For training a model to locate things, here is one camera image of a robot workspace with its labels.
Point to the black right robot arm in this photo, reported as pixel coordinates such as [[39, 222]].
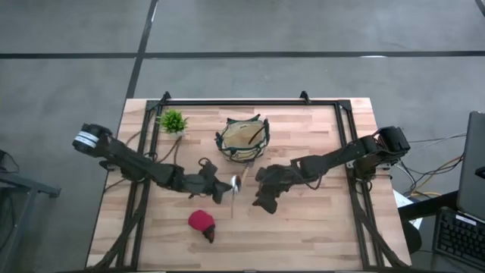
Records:
[[341, 153]]

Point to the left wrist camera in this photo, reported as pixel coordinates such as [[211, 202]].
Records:
[[208, 168]]

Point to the red and black fabric bundle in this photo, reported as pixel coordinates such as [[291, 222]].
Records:
[[201, 221]]

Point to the black aluminium table frame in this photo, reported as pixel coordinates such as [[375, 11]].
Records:
[[246, 102]]

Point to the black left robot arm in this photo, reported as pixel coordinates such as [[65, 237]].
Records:
[[129, 161]]

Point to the black desk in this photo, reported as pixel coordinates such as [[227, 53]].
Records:
[[428, 206]]

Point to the black keyboard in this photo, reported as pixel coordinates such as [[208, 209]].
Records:
[[460, 239]]

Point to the beige green gardening tool bag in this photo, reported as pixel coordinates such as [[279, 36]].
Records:
[[242, 140]]

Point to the green plant in white pot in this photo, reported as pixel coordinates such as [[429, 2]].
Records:
[[172, 122]]

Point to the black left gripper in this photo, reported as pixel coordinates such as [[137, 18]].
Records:
[[195, 184]]

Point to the grey laptop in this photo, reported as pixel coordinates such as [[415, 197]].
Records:
[[473, 167]]

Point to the white paper sheet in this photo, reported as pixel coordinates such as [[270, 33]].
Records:
[[403, 201]]

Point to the black round stool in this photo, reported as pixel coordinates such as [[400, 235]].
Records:
[[413, 237]]

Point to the black side table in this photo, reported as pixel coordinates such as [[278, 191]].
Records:
[[22, 189]]

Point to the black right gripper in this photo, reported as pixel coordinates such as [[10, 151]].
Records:
[[282, 176]]

